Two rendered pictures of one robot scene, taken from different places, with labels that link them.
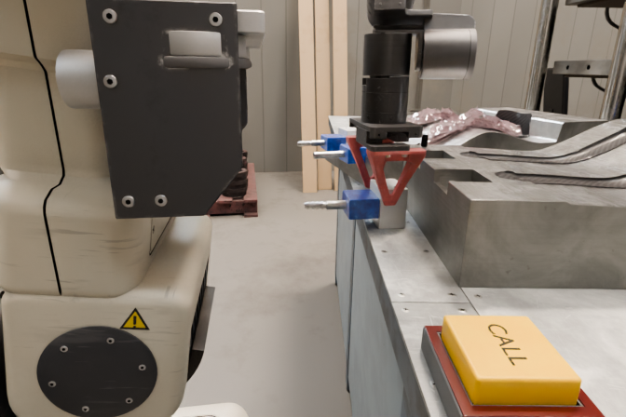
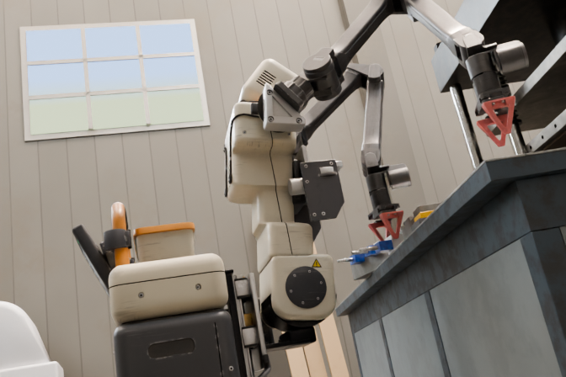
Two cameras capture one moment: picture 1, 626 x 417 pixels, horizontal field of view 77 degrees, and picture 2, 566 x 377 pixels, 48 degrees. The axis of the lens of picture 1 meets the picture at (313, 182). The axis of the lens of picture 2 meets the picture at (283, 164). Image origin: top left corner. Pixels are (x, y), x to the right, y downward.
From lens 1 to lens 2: 1.40 m
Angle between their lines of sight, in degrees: 36
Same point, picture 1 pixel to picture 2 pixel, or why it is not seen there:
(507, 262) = not seen: hidden behind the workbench
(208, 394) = not seen: outside the picture
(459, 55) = (403, 175)
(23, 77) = (269, 193)
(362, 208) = (385, 244)
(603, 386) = not seen: hidden behind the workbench
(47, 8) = (279, 172)
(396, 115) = (387, 203)
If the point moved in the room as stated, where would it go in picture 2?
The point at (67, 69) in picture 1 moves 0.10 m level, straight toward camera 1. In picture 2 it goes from (294, 181) to (316, 167)
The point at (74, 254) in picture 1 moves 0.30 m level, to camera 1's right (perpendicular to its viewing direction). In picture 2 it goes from (296, 239) to (409, 220)
